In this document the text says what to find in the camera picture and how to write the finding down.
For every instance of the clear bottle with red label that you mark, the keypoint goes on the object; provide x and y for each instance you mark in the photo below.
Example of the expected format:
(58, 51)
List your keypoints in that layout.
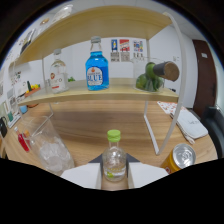
(59, 78)

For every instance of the white-framed wooden shelf rack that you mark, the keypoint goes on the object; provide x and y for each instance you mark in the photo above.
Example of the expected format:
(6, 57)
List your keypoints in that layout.
(100, 91)

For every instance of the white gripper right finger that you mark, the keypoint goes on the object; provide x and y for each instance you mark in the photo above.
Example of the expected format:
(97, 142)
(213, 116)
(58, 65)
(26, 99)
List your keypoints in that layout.
(146, 174)

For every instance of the multicolour wall poster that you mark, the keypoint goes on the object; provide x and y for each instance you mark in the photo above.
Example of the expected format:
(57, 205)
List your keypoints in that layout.
(138, 49)

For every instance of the black kettle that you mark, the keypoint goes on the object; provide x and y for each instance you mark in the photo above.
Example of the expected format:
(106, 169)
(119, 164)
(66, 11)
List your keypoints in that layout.
(3, 127)

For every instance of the clear glass with ice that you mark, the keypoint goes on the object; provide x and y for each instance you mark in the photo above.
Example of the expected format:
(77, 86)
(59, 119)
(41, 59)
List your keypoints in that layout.
(51, 153)

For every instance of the white notebook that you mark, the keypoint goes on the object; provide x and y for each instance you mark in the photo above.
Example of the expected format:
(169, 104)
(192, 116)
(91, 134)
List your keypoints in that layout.
(191, 125)

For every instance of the clear bottle with green cap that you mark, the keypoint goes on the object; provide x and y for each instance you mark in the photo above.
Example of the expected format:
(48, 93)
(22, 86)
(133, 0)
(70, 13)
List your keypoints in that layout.
(114, 163)

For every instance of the blue liquid bottle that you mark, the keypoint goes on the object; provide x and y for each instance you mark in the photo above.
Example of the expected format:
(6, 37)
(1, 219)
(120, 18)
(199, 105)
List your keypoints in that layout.
(97, 73)

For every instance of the orange storage basket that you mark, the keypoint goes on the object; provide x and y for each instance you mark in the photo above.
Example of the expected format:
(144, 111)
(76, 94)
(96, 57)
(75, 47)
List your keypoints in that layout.
(32, 90)

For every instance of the black office chair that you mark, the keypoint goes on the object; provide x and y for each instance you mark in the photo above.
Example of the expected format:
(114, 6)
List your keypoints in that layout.
(215, 128)

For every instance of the red wall poster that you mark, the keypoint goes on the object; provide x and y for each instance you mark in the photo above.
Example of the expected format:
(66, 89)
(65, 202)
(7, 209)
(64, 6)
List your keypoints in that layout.
(125, 50)

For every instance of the dark brown door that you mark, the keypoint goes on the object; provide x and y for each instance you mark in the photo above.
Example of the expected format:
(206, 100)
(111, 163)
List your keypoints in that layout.
(204, 76)

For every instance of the black snack bag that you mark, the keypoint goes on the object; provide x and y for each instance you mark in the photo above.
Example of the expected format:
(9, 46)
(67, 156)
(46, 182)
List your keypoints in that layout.
(28, 41)

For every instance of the yellow drink can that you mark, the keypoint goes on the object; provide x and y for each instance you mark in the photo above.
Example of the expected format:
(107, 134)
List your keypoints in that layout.
(180, 158)

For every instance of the dark cork-ended muddler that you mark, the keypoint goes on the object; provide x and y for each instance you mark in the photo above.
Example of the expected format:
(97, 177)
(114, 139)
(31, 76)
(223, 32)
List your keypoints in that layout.
(166, 70)

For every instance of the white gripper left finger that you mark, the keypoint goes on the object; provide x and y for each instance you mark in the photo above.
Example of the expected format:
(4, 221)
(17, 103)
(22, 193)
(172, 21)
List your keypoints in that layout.
(83, 175)

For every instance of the blue and white cup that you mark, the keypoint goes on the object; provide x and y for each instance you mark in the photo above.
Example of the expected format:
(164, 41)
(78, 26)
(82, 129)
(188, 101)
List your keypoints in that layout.
(23, 109)

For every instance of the small red liquid bottle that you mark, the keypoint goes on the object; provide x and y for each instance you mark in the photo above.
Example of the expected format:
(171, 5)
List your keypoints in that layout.
(22, 141)

